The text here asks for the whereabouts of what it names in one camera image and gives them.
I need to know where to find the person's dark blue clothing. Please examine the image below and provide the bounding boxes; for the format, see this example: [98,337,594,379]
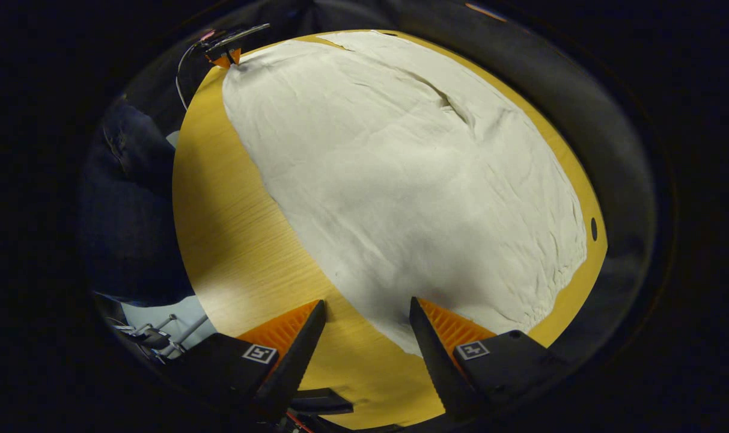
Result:
[79,96,197,307]

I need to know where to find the thin gripper cable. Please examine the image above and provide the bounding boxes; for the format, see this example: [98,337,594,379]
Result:
[175,43,198,112]

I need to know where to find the metal chair base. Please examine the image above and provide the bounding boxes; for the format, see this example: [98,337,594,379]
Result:
[109,313,212,364]

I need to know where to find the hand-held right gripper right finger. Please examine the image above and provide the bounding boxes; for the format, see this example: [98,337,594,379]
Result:
[409,296,572,422]

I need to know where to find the white jeans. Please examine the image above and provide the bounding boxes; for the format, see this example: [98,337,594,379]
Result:
[222,30,588,357]

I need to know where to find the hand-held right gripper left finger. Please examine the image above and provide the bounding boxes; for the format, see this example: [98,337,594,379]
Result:
[160,299,327,422]

